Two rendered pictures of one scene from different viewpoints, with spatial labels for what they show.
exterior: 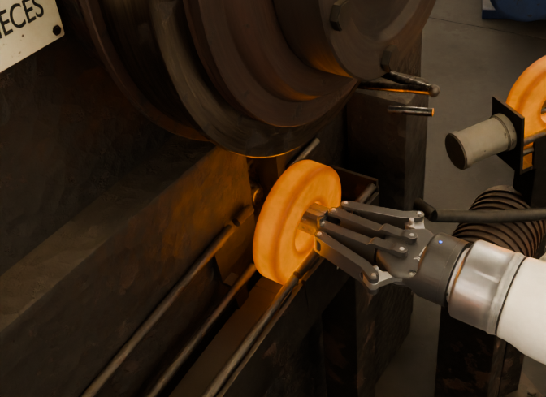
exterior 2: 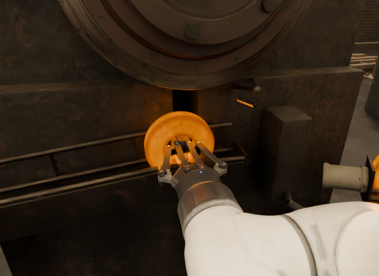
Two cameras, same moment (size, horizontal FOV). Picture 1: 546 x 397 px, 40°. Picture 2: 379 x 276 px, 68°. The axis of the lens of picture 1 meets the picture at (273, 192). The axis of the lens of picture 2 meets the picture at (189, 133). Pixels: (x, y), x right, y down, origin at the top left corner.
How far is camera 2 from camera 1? 57 cm
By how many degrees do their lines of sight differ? 36
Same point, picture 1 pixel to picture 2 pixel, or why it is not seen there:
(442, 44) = not seen: outside the picture
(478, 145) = (336, 176)
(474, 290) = (185, 204)
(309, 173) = (184, 115)
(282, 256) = (151, 150)
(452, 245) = (203, 176)
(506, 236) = not seen: hidden behind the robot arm
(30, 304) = (14, 91)
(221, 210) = (148, 120)
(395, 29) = (208, 18)
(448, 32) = not seen: outside the picture
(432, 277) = (181, 188)
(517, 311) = (190, 229)
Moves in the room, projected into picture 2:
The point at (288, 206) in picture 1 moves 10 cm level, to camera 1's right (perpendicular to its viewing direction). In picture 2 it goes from (160, 123) to (198, 138)
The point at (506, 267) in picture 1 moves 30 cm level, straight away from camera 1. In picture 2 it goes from (209, 200) to (355, 150)
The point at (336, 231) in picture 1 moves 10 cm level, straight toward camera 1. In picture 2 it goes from (176, 149) to (133, 169)
